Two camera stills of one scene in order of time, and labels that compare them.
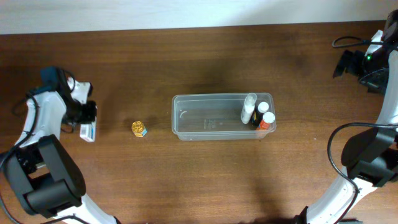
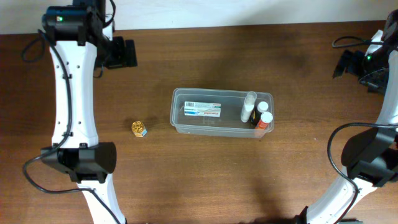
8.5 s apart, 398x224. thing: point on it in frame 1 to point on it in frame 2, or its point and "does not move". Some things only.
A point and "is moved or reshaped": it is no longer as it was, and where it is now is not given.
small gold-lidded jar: x=138 y=129 does not move
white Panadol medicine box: x=87 y=131 is moved or reshaped
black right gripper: x=348 y=63 does not move
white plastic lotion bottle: x=249 y=104 does not move
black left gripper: x=87 y=111 to x=125 y=53
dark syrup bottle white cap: x=263 y=107 does not move
